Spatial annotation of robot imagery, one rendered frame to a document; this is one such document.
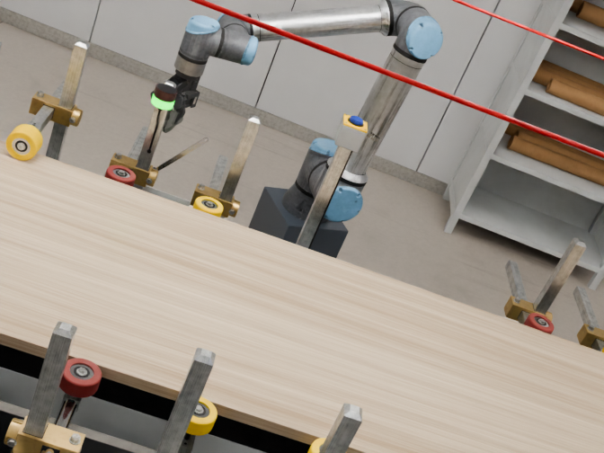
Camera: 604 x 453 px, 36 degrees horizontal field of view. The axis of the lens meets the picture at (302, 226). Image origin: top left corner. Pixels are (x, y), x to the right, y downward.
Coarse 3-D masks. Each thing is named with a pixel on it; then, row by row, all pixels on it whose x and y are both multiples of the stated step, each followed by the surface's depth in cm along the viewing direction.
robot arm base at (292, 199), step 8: (296, 184) 332; (288, 192) 334; (296, 192) 331; (304, 192) 328; (288, 200) 332; (296, 200) 330; (304, 200) 329; (312, 200) 329; (288, 208) 332; (296, 208) 330; (304, 208) 330; (296, 216) 331; (304, 216) 330
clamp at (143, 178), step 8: (112, 160) 262; (120, 160) 264; (128, 160) 265; (136, 160) 267; (136, 168) 263; (152, 168) 267; (136, 176) 264; (144, 176) 264; (152, 176) 265; (144, 184) 265; (152, 184) 265
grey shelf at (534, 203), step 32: (544, 0) 481; (544, 32) 458; (576, 32) 447; (512, 64) 496; (576, 64) 498; (512, 96) 469; (544, 96) 464; (480, 128) 514; (544, 128) 517; (576, 128) 515; (480, 160) 485; (512, 160) 483; (448, 192) 538; (480, 192) 533; (512, 192) 537; (544, 192) 535; (576, 192) 486; (448, 224) 502; (480, 224) 500; (512, 224) 512; (544, 224) 528; (576, 224) 542
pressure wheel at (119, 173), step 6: (108, 168) 250; (114, 168) 251; (120, 168) 253; (126, 168) 253; (108, 174) 248; (114, 174) 248; (120, 174) 250; (126, 174) 251; (132, 174) 252; (114, 180) 247; (120, 180) 248; (126, 180) 248; (132, 180) 250; (132, 186) 252
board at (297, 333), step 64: (0, 192) 224; (64, 192) 234; (128, 192) 245; (0, 256) 203; (64, 256) 212; (128, 256) 221; (192, 256) 231; (256, 256) 241; (320, 256) 253; (0, 320) 187; (64, 320) 194; (128, 320) 201; (192, 320) 209; (256, 320) 218; (320, 320) 227; (384, 320) 238; (448, 320) 249; (128, 384) 188; (256, 384) 199; (320, 384) 206; (384, 384) 215; (448, 384) 224; (512, 384) 234; (576, 384) 246; (384, 448) 196; (448, 448) 204; (512, 448) 212; (576, 448) 221
